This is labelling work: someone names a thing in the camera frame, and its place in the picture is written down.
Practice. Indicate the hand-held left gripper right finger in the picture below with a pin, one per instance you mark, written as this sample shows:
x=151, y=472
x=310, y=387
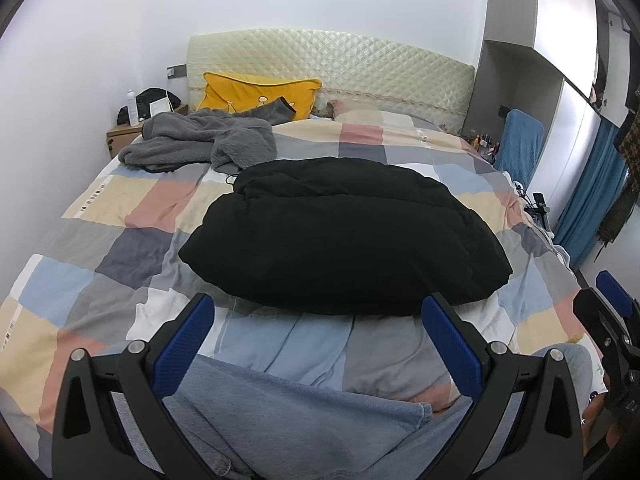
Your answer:
x=452, y=345

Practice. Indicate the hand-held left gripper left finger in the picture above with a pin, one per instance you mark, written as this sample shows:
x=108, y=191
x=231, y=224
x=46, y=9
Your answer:
x=182, y=340

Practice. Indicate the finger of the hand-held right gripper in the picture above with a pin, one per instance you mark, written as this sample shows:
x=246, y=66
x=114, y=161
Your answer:
x=597, y=320
x=615, y=292

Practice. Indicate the black down jacket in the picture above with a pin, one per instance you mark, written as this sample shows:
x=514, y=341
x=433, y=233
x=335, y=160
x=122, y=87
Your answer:
x=350, y=235

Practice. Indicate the blue curtain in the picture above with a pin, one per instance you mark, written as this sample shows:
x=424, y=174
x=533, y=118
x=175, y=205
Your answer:
x=590, y=195

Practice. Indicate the dark patterned hanging garment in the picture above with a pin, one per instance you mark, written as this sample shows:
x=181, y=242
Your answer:
x=625, y=185

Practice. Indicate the black tripod device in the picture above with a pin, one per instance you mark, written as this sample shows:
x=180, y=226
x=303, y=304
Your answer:
x=539, y=200

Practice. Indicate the checked pastel duvet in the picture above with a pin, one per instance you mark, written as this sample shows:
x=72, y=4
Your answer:
x=100, y=240

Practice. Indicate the person's grey sweatshirt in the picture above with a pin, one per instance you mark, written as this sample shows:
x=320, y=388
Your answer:
x=300, y=430

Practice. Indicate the blue towel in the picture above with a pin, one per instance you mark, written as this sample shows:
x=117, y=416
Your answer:
x=520, y=145

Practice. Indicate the cluster of small bottles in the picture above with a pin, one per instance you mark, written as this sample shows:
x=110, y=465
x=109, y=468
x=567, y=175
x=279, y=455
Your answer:
x=482, y=141

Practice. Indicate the grey fleece garment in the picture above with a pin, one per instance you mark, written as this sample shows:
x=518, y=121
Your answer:
x=200, y=135

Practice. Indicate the wooden nightstand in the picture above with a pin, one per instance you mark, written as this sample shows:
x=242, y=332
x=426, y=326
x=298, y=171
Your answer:
x=120, y=137

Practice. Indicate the clear plastic bottle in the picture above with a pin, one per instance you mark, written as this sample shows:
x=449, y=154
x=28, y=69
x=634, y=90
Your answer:
x=133, y=107

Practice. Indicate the grey wardrobe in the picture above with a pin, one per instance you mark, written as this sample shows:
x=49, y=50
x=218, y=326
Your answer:
x=515, y=75

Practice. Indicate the black bag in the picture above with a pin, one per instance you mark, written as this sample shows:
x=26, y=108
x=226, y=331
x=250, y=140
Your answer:
x=150, y=95

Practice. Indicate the dark grey sock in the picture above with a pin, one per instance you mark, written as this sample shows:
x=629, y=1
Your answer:
x=275, y=110

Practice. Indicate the pink grey pillow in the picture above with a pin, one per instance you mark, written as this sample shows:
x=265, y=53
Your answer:
x=360, y=108

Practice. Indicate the yellow pillow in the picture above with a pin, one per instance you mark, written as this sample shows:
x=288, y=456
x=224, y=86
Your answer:
x=250, y=92

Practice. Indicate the cream quilted headboard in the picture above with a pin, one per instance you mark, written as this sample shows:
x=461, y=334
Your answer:
x=375, y=70

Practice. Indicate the wall socket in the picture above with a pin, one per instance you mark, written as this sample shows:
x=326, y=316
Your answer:
x=176, y=70

